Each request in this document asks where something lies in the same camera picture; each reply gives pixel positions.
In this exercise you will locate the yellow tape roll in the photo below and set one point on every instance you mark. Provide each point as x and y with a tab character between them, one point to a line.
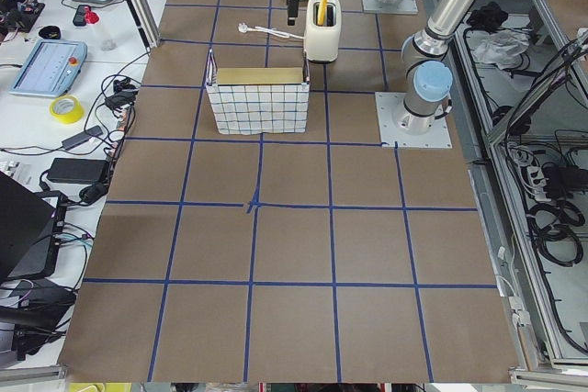
66	109

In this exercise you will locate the wire basket with checked liner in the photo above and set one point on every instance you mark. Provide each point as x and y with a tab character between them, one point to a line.
251	101

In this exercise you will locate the white toaster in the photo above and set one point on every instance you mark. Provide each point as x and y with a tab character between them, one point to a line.
321	44

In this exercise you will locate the black laptop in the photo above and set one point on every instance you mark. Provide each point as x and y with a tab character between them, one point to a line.
30	225

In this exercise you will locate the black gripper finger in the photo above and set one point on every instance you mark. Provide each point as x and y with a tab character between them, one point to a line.
293	11

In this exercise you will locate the red capped squeeze bottle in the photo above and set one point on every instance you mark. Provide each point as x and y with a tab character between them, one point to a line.
100	32

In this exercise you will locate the black phone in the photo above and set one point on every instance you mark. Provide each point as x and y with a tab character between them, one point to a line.
79	15

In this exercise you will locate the toast slice in toaster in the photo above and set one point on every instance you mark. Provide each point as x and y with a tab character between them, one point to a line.
321	12

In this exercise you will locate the black power adapter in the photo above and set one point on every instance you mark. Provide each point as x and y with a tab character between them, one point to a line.
77	171

